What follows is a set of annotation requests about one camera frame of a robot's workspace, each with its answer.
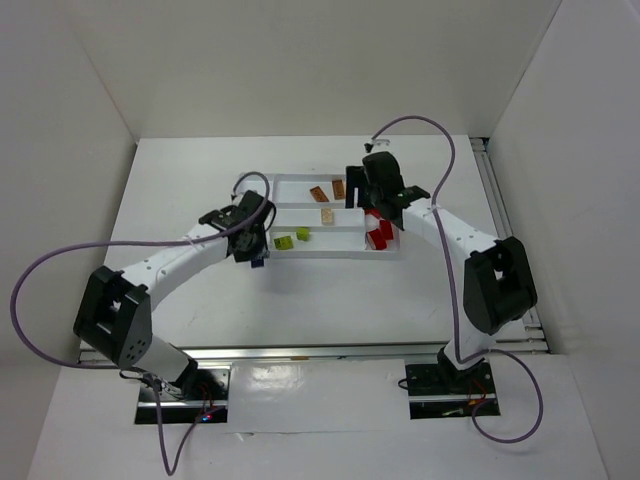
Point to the green lego brick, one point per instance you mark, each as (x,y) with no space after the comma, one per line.
(303,234)
(283,243)

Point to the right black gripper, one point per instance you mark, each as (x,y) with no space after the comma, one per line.
(358,182)

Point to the red cross lego brick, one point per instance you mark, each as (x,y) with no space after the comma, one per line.
(380,236)

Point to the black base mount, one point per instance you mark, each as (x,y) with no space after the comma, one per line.
(205,399)
(431,396)

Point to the white divided sorting tray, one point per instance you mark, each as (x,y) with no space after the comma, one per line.
(295,207)

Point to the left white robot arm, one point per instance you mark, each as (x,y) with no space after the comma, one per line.
(115,314)

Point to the purple lego brick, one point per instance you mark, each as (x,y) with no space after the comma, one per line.
(258,262)

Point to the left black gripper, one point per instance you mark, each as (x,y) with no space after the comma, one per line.
(252,248)

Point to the brown lego plate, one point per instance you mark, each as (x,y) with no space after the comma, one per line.
(338,189)

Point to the red and brown lego stack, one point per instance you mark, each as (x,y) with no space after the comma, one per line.
(319,195)

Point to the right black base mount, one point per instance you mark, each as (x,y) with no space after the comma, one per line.
(431,396)

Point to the aluminium rail front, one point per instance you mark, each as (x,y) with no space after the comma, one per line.
(87,356)

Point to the aluminium rail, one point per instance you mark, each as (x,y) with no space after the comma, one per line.
(87,356)
(535,335)

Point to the aluminium rail right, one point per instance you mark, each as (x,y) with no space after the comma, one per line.
(535,335)

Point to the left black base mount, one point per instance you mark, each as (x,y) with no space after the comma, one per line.
(205,399)

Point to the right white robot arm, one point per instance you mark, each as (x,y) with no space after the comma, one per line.
(489,278)

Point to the tan lego plate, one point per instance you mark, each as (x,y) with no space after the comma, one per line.
(327,216)

